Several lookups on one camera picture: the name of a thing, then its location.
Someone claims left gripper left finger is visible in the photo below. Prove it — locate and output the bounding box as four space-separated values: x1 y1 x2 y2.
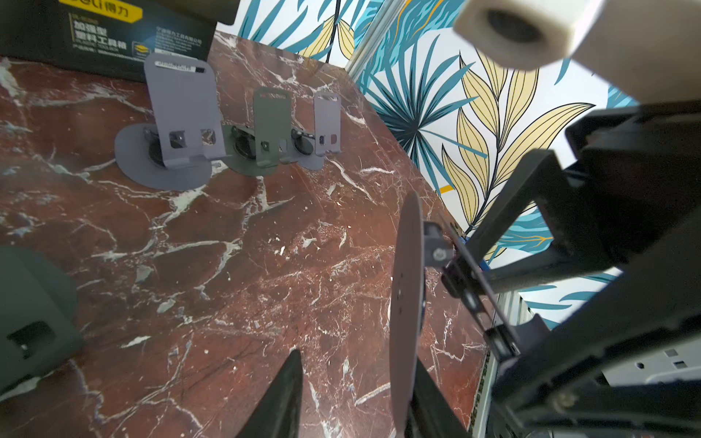
237 350 303 438

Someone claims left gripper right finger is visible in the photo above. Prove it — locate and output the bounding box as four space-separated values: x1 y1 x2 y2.
407 360 470 438

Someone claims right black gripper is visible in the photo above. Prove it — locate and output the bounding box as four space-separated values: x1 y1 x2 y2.
467 106 700 437

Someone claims lavender stand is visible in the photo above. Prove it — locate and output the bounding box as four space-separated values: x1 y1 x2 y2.
114 53 226 192
390 192 498 437
291 91 341 171

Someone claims dark grey stand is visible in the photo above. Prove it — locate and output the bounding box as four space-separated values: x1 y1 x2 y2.
221 87 291 177
1 246 83 393

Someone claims yellow black toolbox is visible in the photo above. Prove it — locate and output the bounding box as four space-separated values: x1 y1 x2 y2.
1 0 239 82

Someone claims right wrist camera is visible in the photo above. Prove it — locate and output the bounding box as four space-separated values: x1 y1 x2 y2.
454 0 700 104

